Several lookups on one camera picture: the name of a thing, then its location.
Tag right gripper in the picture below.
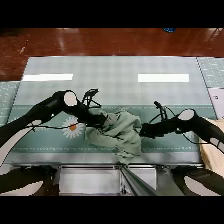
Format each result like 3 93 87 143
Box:
138 121 158 140

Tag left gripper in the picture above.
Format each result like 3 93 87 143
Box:
85 111 108 130

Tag pale green shirt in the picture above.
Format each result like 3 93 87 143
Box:
84 109 144 165

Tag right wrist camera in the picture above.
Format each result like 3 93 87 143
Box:
153 100 168 122

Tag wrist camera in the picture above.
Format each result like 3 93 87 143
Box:
81 87 102 110
153 100 168 122

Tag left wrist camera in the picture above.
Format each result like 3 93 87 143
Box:
81 87 102 110

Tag silver frame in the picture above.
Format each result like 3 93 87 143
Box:
9 161 205 197

